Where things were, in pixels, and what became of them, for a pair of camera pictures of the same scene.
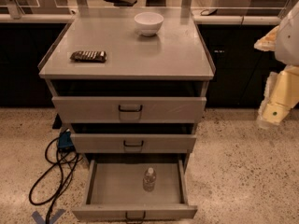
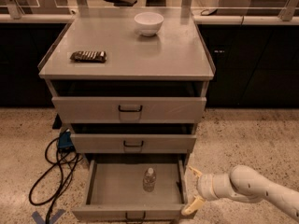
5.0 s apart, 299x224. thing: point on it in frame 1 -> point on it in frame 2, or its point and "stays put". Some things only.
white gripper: x=288 y=44 -> x=206 y=186
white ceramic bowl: x=149 y=23 stays put
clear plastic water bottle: x=149 y=180 stays put
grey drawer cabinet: x=126 y=96 stays put
